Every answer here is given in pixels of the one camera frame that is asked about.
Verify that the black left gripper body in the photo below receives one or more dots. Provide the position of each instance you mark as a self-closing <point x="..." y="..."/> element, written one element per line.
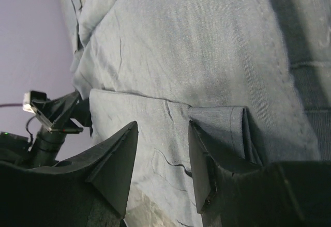
<point x="70" y="115"/>

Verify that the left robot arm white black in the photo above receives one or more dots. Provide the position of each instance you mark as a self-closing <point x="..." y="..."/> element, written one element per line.
<point x="18" y="150"/>

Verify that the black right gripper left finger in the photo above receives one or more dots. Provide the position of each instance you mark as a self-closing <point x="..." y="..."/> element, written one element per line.
<point x="89" y="189"/>

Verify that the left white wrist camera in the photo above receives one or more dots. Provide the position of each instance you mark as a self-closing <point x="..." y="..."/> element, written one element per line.
<point x="40" y="105"/>

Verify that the grey long sleeve shirt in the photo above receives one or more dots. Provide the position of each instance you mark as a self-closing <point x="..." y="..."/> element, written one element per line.
<point x="255" y="74"/>

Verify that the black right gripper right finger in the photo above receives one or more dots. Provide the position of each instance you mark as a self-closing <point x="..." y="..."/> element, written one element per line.
<point x="231" y="191"/>

